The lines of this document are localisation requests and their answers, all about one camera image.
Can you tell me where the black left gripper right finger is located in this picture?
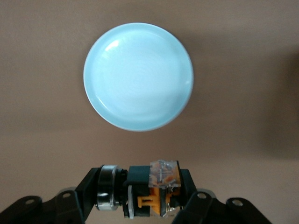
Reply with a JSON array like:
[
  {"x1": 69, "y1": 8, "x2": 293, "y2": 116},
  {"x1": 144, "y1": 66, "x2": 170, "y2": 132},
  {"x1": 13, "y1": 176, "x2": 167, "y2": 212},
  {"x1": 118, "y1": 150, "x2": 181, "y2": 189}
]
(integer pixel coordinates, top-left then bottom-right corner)
[{"x1": 172, "y1": 168, "x2": 278, "y2": 224}]

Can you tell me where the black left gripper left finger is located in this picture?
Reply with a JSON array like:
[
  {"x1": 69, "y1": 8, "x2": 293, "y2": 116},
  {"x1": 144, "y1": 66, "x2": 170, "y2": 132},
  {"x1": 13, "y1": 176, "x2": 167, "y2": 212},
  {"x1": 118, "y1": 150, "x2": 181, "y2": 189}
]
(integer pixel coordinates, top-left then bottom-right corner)
[{"x1": 0, "y1": 166, "x2": 105, "y2": 224}]

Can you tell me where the black and orange switch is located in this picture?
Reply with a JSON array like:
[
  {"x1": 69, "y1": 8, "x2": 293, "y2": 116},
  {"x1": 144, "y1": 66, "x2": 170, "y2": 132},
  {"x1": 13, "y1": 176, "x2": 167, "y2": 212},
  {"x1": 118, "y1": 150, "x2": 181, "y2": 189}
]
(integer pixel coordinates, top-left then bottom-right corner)
[{"x1": 96, "y1": 159, "x2": 182, "y2": 220}]

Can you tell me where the light blue round plate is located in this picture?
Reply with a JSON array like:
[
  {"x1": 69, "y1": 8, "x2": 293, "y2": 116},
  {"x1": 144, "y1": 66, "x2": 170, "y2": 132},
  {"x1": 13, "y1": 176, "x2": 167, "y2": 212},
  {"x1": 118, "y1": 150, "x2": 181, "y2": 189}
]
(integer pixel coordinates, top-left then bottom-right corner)
[{"x1": 83, "y1": 22, "x2": 195, "y2": 132}]

